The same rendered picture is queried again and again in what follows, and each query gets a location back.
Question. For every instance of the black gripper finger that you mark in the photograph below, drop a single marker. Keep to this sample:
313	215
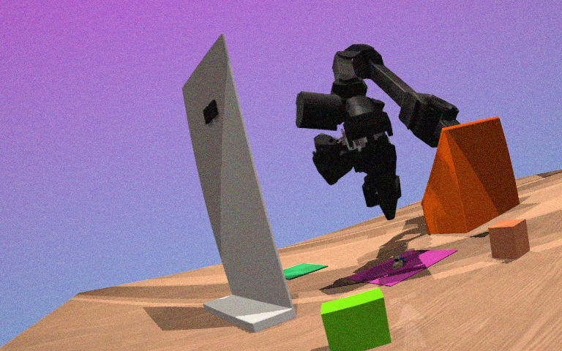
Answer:
380	164
370	191

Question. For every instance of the magenta translucent square zone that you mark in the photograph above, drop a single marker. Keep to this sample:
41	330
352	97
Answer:
414	262

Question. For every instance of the grey panel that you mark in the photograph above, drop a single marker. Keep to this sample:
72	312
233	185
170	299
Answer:
233	197

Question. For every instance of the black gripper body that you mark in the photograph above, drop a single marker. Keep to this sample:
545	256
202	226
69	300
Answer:
367	130

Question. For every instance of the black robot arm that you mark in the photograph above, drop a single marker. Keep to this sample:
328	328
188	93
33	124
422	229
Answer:
424	114

